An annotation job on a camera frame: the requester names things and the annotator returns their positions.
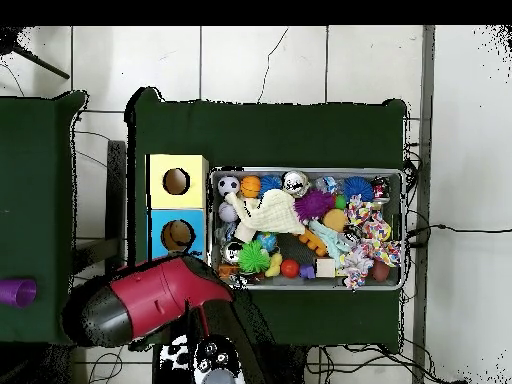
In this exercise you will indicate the plain wooden cube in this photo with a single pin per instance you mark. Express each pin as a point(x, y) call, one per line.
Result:
point(325, 268)

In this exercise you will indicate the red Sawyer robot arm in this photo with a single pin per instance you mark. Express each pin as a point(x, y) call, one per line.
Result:
point(160, 296)

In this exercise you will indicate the clear mesh bin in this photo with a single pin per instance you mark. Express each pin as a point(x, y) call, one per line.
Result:
point(320, 285)

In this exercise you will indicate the wooden box with three holes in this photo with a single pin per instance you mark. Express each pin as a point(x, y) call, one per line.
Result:
point(156, 184)

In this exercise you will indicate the cream knitted cloth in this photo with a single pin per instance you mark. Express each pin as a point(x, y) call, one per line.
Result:
point(272, 214)

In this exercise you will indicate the small orange basketball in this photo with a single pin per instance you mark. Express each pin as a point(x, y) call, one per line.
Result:
point(250, 186)

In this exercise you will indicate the small soccer ball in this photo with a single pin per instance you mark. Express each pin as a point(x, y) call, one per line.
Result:
point(228, 186)

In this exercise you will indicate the green fuzzy toy with eyes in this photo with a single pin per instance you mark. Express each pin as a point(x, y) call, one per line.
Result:
point(253, 258)

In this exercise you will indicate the purple spiky ball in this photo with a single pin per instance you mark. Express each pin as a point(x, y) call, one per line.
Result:
point(314, 204)

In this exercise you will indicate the small red ball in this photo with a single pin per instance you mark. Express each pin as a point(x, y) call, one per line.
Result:
point(290, 269)

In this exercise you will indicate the orange foam ball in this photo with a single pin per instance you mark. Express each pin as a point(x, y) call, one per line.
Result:
point(334, 220)

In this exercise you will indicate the blue spiky ball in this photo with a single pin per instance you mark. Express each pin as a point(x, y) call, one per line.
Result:
point(358, 189)

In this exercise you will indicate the colourful patterned cloth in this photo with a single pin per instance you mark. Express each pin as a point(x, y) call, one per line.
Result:
point(368, 232)

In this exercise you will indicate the yellow ball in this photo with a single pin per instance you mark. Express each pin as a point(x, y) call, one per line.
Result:
point(386, 230)

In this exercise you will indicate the green cloth side table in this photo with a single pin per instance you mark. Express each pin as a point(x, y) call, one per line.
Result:
point(40, 160)

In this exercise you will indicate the purple plastic cup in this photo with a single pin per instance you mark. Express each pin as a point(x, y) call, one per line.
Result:
point(16, 293)

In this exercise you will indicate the black tripod leg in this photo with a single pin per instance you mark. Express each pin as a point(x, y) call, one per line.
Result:
point(40, 62)

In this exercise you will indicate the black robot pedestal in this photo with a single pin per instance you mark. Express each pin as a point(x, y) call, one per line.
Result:
point(296, 368)

